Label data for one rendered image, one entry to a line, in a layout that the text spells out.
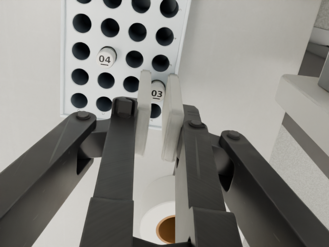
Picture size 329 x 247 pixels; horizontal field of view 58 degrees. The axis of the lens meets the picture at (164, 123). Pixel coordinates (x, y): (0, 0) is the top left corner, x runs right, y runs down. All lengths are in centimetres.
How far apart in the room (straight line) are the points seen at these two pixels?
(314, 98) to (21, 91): 23
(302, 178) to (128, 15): 125
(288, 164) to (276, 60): 107
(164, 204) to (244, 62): 14
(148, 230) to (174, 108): 17
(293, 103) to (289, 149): 110
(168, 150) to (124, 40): 9
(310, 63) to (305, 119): 65
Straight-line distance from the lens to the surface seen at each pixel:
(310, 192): 146
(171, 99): 16
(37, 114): 29
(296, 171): 136
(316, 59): 80
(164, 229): 32
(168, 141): 16
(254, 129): 29
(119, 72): 22
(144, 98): 16
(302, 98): 18
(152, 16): 21
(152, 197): 29
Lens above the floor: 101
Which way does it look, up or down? 64 degrees down
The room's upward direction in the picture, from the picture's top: 177 degrees clockwise
